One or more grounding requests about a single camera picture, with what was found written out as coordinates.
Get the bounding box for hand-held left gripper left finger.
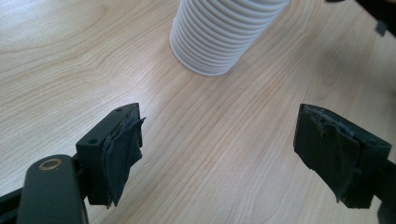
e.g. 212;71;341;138
75;102;147;209

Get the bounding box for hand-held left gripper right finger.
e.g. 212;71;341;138
292;103;392;210

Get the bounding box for white paper cup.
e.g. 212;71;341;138
169;0;292;77

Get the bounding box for small dark grey piece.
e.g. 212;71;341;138
375;20;389;37

